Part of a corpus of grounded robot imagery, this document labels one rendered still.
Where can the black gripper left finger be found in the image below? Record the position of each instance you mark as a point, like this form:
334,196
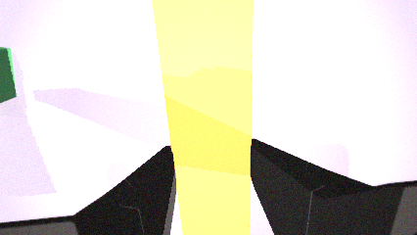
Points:
141,204

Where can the yellow bar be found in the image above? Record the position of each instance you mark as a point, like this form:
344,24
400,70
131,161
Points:
206,57

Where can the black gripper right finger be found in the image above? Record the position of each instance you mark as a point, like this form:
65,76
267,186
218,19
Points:
302,198

